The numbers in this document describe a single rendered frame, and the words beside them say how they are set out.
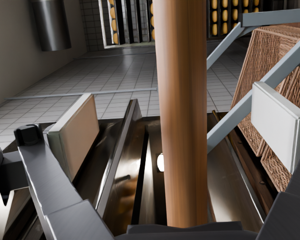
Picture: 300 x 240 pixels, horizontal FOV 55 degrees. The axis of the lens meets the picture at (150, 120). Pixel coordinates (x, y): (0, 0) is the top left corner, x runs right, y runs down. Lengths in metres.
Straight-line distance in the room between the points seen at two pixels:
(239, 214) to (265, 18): 0.64
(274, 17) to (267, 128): 0.89
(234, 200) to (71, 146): 0.94
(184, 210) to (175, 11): 0.13
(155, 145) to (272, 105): 1.68
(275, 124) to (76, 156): 0.11
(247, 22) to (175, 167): 0.88
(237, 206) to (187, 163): 0.86
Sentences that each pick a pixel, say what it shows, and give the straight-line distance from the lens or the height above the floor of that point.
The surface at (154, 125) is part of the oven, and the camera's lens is 1.78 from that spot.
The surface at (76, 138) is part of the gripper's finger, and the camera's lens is 0.16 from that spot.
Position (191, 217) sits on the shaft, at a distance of 0.21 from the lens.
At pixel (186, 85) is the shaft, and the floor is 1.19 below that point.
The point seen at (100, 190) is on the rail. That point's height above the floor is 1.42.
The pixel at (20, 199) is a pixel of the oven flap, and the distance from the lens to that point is 1.25.
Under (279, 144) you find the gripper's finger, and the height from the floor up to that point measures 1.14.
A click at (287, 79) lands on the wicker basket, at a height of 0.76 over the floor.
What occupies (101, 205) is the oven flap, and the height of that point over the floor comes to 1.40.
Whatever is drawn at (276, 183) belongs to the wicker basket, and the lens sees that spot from 1.12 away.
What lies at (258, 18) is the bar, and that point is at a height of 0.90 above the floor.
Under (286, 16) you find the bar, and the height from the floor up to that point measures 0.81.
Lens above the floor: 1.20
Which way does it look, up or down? 4 degrees up
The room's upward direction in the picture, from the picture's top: 93 degrees counter-clockwise
